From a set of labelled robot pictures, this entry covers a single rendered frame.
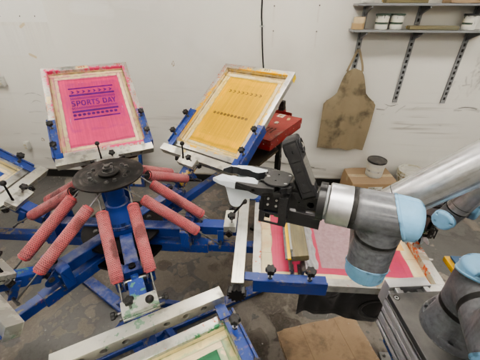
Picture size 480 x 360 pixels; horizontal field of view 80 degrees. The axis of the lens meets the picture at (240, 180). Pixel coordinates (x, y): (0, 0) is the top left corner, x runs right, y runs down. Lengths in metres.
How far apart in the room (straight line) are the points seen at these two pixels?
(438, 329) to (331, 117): 2.63
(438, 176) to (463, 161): 0.04
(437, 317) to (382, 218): 0.44
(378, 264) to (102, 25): 3.24
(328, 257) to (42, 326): 2.07
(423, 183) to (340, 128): 2.75
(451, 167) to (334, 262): 0.89
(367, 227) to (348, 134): 2.89
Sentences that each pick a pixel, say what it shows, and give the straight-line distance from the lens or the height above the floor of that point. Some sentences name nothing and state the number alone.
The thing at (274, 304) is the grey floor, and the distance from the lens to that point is 2.40.
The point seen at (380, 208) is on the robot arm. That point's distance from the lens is 0.51.
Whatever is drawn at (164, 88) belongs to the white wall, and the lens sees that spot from 3.33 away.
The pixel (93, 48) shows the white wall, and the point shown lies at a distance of 3.53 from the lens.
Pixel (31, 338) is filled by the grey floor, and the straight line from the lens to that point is 2.66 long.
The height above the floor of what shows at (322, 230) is 0.96.
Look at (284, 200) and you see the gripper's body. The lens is 0.51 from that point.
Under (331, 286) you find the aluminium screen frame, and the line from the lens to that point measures 1.29.
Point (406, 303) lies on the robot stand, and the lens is 0.97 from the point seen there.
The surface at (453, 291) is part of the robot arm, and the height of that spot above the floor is 1.42.
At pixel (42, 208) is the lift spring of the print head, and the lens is 1.60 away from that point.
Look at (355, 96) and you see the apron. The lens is 3.27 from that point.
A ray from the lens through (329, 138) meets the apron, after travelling 3.36.
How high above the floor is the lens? 1.97
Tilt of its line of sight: 32 degrees down
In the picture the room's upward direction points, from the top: straight up
